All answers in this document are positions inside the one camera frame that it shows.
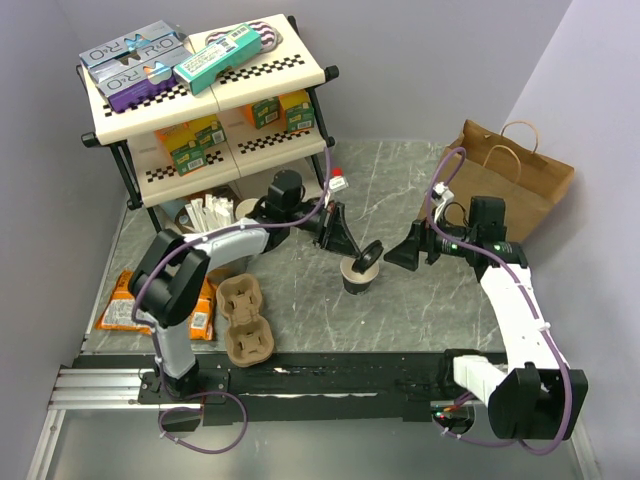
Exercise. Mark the black white paper cup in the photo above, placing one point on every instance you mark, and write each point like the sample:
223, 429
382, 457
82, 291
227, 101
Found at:
357, 283

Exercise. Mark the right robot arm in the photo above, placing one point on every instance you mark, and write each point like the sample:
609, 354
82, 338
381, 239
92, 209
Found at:
536, 395

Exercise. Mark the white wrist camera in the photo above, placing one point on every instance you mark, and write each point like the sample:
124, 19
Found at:
337, 181
441, 196

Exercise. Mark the purple RO box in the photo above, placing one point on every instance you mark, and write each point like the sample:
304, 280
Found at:
143, 82

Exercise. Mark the black plastic cup lid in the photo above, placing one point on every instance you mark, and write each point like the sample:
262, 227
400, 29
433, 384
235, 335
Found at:
369, 252

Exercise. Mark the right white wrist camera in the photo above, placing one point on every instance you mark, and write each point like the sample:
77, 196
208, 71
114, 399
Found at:
441, 196

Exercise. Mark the teal carton box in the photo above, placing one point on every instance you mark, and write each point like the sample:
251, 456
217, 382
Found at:
200, 70

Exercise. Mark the cup of straws and napkins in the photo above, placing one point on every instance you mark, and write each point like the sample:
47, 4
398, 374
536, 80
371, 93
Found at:
205, 214

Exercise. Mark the brown paper bag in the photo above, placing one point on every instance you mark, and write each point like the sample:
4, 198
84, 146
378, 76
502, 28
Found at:
530, 183

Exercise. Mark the silver blue RO box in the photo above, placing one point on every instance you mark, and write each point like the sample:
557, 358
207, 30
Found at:
130, 42

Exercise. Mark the cream three-tier shelf rack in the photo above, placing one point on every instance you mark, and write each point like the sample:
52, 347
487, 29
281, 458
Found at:
246, 152

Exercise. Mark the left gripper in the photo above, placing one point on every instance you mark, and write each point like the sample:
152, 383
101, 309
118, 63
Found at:
332, 232

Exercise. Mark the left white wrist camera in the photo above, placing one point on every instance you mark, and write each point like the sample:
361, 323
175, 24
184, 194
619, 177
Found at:
337, 181

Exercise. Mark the yellow green snack box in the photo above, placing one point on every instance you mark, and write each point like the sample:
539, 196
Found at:
209, 132

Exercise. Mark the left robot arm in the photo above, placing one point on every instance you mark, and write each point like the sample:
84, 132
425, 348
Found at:
168, 280

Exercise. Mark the orange snack bag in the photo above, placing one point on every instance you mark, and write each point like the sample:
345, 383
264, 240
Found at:
117, 314

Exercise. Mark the orange green snack box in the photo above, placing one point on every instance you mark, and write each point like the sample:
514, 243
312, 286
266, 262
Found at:
172, 135

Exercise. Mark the orange green box right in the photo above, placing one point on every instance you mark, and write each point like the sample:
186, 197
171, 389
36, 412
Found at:
263, 112

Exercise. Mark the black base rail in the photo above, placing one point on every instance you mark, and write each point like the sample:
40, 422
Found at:
287, 387

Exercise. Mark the yellow green box right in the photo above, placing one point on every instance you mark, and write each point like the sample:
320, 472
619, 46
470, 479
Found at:
297, 111

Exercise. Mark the purple wavy round pack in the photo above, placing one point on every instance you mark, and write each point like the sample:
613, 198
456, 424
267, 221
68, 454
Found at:
270, 37

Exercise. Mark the stacked paper cup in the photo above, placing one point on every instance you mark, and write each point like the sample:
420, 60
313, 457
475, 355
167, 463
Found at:
245, 207

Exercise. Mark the cardboard cup carrier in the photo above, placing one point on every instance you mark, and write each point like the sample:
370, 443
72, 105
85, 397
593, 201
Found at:
248, 338

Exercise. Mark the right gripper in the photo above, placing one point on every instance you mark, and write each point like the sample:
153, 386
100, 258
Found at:
423, 238

